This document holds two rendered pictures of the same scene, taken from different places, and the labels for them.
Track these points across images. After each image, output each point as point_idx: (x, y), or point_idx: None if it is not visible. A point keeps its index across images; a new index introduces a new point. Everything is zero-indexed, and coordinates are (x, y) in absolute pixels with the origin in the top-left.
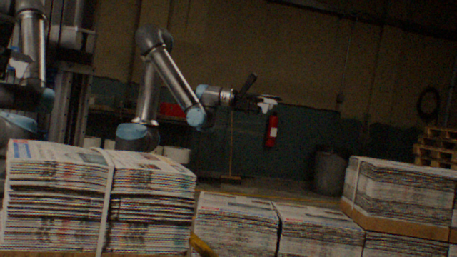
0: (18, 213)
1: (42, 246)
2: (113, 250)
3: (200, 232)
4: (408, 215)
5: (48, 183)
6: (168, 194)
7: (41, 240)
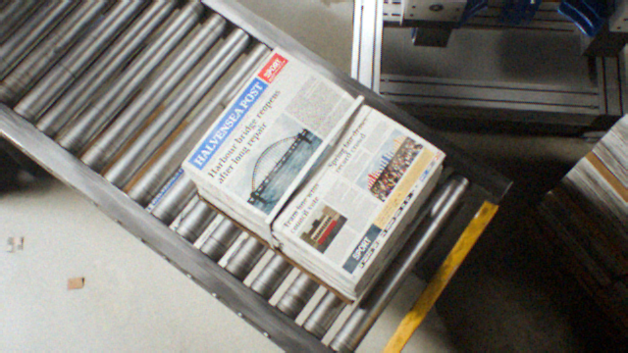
0: (203, 189)
1: (229, 213)
2: (287, 254)
3: (612, 140)
4: None
5: (216, 193)
6: (326, 272)
7: (227, 210)
